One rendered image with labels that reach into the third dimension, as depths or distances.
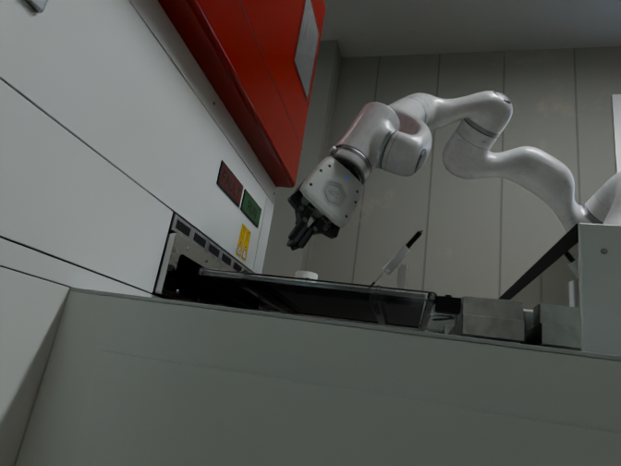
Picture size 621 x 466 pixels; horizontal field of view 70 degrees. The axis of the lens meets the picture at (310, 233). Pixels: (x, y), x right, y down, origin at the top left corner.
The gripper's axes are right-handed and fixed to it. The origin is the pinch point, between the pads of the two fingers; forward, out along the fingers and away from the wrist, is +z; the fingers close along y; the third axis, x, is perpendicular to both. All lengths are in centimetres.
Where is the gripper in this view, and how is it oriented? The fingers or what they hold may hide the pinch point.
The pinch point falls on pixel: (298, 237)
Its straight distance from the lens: 74.3
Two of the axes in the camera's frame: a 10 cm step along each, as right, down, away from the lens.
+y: 7.4, 6.4, 2.3
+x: -4.5, 2.1, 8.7
